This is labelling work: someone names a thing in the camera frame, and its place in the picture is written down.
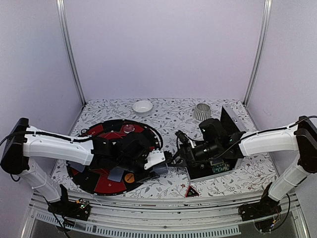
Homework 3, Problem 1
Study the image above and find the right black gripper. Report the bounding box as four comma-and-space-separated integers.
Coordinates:
169, 140, 220, 168

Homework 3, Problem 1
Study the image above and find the dealt blue playing cards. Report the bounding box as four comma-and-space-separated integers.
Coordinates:
107, 168, 124, 182

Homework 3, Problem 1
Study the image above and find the orange big blind button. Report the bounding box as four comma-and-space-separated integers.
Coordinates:
124, 173, 135, 183

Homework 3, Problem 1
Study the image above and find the red black triangle card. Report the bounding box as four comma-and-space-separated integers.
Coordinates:
185, 185, 200, 198

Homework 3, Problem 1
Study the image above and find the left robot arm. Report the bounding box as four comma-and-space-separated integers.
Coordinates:
0, 118, 171, 215

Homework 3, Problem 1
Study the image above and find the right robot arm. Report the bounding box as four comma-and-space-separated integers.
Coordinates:
172, 116, 317, 216

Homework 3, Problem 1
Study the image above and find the round red black poker mat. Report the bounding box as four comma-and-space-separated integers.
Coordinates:
66, 119, 163, 196

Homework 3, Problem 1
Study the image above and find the lower poker chip row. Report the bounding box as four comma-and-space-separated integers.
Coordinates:
212, 163, 230, 174

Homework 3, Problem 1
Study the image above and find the striped grey white cup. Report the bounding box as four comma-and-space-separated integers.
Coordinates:
194, 103, 211, 121

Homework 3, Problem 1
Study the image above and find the white ceramic bowl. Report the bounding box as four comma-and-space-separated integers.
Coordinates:
132, 100, 154, 117

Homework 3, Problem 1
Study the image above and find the aluminium poker chip case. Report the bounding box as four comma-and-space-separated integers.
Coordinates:
186, 105, 247, 182

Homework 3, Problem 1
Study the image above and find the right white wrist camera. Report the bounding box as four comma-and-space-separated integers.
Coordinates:
175, 130, 198, 149

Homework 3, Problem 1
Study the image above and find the front aluminium rail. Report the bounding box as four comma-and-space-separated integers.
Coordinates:
21, 190, 310, 238

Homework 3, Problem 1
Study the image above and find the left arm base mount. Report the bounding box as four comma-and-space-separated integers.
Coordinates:
48, 198, 91, 221

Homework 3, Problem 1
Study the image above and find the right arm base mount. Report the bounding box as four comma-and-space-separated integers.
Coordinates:
238, 197, 282, 221

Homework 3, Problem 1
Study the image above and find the left aluminium frame post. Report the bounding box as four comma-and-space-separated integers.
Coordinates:
56, 0, 87, 107

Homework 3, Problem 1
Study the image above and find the aluminium frame post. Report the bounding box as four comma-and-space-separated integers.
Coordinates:
243, 0, 272, 107
56, 0, 87, 107

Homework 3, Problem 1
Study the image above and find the right aluminium frame post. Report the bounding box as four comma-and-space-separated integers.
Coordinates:
243, 0, 272, 107

